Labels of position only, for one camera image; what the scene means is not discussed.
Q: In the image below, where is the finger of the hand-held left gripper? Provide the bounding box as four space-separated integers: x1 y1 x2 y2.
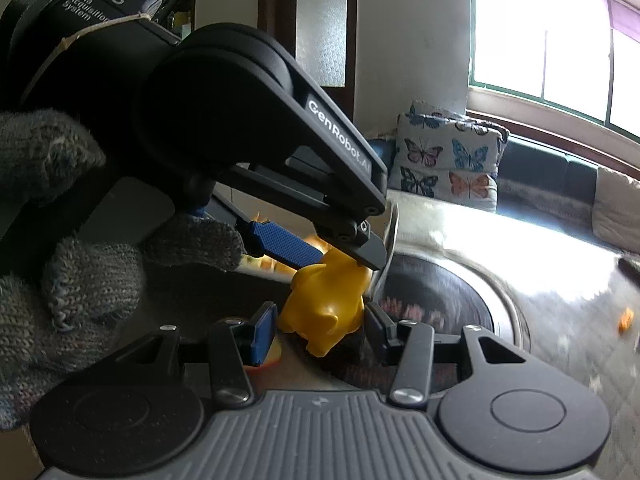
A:
220 55 390 270
200 194 325 271

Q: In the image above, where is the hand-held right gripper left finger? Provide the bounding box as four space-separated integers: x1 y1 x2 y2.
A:
120 302 278 406

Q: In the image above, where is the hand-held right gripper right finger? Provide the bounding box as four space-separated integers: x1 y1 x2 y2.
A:
364 305 531 406

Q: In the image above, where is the yellow rubber animal toy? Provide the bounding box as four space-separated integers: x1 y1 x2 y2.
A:
277 250 374 359

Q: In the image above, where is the person's left hand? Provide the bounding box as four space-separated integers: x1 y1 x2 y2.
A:
0 109 247 432

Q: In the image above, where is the blue cushion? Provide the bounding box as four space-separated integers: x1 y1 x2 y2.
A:
370 139 399 167

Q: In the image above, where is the round dark pan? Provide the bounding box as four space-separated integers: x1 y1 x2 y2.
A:
350 252 532 392

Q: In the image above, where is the butterfly print pillow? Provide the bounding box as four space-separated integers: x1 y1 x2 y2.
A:
389 101 511 213

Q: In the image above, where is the dark wooden door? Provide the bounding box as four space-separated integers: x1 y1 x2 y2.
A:
259 0 359 128

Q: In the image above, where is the dark teal sofa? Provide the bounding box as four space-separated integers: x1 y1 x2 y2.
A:
370 130 640 256

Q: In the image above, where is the grey sofa blanket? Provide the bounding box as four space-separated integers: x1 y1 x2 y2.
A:
497 177 597 242

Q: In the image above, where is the window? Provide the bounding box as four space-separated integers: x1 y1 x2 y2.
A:
469 0 640 137

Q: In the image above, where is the white sofa cushion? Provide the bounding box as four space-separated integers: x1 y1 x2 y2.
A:
590 166 640 254

